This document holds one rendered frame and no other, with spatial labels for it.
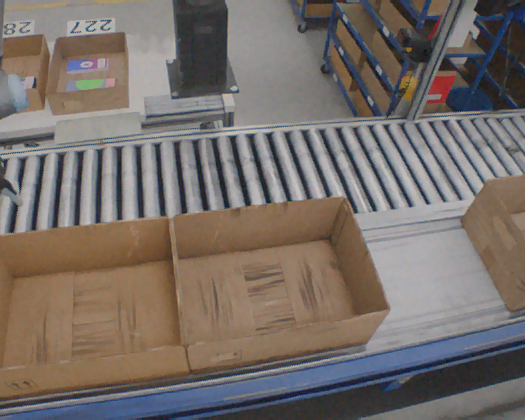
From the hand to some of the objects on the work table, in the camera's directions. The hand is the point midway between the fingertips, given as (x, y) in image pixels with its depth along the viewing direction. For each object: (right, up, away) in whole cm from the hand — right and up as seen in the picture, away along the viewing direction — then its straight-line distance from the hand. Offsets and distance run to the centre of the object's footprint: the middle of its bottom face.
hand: (1, 208), depth 122 cm
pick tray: (-23, +49, +43) cm, 69 cm away
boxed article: (+5, +57, +52) cm, 77 cm away
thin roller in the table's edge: (+46, +40, +45) cm, 75 cm away
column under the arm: (+51, +52, +53) cm, 90 cm away
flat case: (+11, +43, +39) cm, 59 cm away
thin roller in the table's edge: (+46, +38, +43) cm, 74 cm away
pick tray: (+9, +50, +47) cm, 69 cm away
